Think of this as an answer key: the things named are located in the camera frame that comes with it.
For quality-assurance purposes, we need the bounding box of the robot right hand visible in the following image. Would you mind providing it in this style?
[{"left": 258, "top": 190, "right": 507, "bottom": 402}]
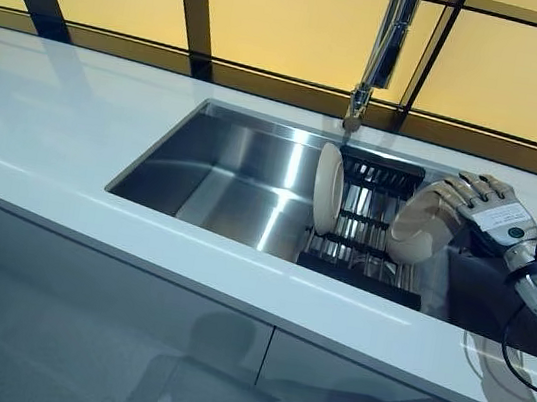
[{"left": 425, "top": 166, "right": 537, "bottom": 266}]

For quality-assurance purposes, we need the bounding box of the deep beige plate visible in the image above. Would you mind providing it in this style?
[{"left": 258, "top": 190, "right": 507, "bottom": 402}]
[{"left": 383, "top": 172, "right": 472, "bottom": 271}]

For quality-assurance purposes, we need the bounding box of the black sink dish rack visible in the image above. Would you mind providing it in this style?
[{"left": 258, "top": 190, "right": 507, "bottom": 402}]
[{"left": 290, "top": 139, "right": 446, "bottom": 314}]

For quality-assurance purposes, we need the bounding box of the chrome kitchen faucet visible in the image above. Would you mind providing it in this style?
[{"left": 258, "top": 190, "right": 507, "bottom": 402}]
[{"left": 340, "top": 0, "right": 425, "bottom": 140}]

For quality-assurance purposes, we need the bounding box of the stainless steel sink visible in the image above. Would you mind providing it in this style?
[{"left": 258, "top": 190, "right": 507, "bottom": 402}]
[{"left": 89, "top": 85, "right": 537, "bottom": 361}]

